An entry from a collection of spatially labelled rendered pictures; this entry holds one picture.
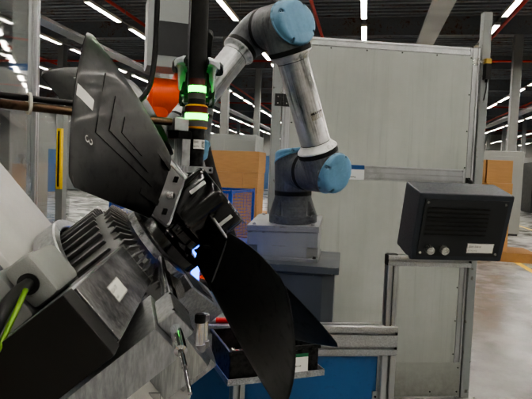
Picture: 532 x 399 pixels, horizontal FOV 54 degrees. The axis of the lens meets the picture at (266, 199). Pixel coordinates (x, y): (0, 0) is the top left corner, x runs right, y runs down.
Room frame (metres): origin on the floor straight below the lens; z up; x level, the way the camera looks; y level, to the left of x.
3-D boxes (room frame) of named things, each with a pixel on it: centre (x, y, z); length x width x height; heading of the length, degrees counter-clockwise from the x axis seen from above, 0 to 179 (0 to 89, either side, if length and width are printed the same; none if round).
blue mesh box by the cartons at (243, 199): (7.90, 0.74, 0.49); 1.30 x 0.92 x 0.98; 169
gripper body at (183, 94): (1.10, 0.15, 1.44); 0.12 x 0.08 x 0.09; 6
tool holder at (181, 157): (0.98, 0.15, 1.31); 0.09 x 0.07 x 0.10; 131
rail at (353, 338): (1.36, 0.08, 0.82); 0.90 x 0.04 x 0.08; 96
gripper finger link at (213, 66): (1.00, 0.11, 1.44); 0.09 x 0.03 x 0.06; 16
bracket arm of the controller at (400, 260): (1.41, -0.45, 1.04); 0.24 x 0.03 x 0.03; 96
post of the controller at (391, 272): (1.40, -0.35, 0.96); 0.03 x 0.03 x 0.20; 6
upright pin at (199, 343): (0.87, 0.10, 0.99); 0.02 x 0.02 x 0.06
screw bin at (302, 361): (1.20, -0.01, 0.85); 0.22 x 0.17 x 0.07; 110
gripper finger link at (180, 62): (0.99, 0.17, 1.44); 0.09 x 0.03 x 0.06; 176
